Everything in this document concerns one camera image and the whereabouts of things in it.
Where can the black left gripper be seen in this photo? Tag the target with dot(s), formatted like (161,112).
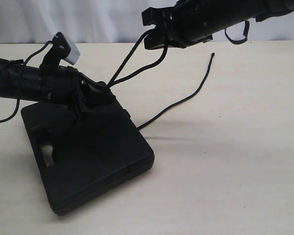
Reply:
(63,86)

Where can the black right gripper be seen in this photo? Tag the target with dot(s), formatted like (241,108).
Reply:
(178,26)

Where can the black plastic carrying case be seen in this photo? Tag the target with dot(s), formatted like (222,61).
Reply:
(87,154)

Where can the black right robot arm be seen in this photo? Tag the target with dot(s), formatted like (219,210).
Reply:
(222,14)

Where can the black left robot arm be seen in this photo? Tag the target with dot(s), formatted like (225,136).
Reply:
(21,82)

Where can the white backdrop curtain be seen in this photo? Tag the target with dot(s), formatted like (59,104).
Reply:
(91,21)

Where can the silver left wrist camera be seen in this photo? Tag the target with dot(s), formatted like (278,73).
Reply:
(63,48)

